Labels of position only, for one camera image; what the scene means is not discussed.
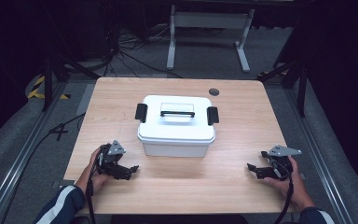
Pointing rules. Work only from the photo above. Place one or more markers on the grey metal stand frame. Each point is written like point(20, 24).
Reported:
point(209, 20)

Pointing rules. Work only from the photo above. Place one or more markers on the person's right hand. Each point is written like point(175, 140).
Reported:
point(296, 189)

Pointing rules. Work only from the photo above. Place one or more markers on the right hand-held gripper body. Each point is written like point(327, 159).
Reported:
point(279, 166)

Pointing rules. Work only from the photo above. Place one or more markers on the white plastic storage box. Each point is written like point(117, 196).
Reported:
point(174, 150)

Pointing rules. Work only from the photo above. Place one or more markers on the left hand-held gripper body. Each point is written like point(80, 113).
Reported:
point(110, 161)

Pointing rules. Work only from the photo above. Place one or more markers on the aluminium floor rail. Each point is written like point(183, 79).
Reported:
point(18, 161)
point(320, 155)

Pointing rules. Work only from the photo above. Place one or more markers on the person's left hand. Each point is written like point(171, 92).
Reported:
point(91, 182)

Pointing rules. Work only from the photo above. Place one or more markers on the black tripod stand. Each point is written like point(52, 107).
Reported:
point(48, 84)
point(301, 84)

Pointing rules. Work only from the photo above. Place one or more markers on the yellow black floor tape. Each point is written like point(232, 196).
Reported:
point(35, 91)

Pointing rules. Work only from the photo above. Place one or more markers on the white storage box lid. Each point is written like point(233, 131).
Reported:
point(176, 130)

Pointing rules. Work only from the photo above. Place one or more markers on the black box latch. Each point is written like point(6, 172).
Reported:
point(141, 112)
point(213, 115)

